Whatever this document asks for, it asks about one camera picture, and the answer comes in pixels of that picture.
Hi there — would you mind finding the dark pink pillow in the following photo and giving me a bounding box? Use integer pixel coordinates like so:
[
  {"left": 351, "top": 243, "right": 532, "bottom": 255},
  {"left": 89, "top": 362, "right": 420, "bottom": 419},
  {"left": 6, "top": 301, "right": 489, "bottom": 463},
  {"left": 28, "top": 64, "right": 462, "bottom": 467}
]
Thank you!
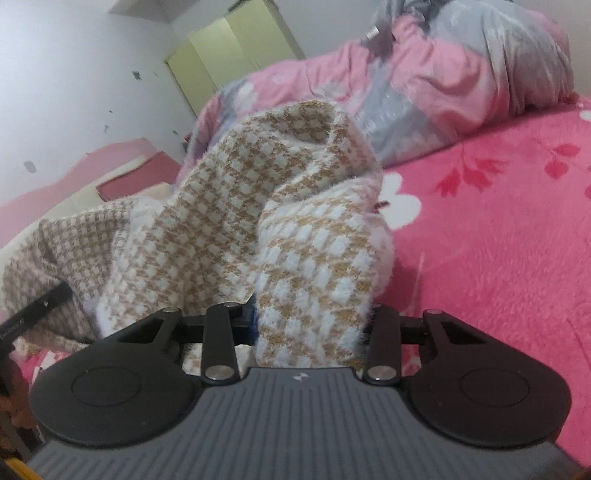
[{"left": 95, "top": 152, "right": 180, "bottom": 202}]

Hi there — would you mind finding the pink grey floral duvet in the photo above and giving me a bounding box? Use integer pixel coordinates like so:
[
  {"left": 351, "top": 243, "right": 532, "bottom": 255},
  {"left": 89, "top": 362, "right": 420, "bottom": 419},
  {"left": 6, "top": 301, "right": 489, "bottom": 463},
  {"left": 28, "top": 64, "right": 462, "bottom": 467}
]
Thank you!
[{"left": 181, "top": 1, "right": 575, "bottom": 173}]

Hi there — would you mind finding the beige white houndstooth sweater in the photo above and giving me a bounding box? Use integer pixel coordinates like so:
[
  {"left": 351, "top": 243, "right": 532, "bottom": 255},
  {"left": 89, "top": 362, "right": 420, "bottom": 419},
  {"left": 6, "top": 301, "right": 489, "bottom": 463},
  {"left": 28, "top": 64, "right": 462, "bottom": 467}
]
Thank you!
[{"left": 1, "top": 101, "right": 394, "bottom": 369}]

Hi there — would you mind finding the pink cream headboard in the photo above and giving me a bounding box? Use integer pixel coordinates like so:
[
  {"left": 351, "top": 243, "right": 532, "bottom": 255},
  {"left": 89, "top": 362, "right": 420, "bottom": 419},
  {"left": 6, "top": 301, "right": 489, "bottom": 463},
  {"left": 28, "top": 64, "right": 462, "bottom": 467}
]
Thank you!
[{"left": 1, "top": 138, "right": 162, "bottom": 262}]

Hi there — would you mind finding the pink floral fleece bedsheet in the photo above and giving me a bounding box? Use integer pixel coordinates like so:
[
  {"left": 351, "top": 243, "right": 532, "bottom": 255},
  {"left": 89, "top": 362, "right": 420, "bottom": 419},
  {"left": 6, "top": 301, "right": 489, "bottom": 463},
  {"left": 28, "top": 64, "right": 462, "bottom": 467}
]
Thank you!
[{"left": 8, "top": 94, "right": 591, "bottom": 458}]

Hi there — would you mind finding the yellow-green wardrobe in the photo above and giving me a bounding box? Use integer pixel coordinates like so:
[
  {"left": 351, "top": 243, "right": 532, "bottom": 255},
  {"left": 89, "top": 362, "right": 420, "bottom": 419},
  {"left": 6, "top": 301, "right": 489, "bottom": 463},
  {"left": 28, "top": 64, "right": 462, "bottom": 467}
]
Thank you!
[{"left": 165, "top": 1, "right": 304, "bottom": 113}]

